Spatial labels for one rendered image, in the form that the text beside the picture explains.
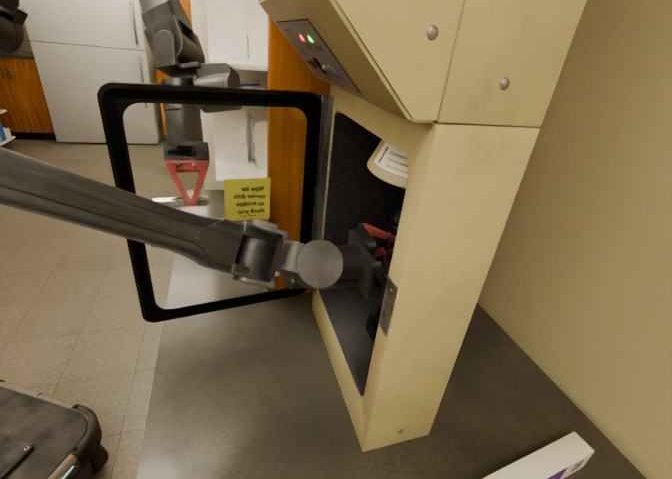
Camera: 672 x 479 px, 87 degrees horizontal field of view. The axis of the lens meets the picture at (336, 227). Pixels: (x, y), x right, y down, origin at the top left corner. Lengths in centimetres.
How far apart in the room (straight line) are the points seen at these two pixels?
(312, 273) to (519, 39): 29
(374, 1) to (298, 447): 55
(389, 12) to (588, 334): 65
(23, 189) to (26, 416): 135
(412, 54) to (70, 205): 34
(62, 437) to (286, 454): 111
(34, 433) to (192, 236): 129
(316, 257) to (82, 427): 130
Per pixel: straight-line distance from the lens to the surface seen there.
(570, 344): 82
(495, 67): 34
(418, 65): 30
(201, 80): 63
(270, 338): 73
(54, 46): 543
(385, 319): 43
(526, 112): 37
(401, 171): 43
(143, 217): 43
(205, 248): 45
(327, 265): 42
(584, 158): 76
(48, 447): 160
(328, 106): 61
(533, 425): 74
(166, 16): 69
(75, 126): 555
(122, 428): 185
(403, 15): 29
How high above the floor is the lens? 146
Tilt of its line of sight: 28 degrees down
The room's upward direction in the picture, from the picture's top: 6 degrees clockwise
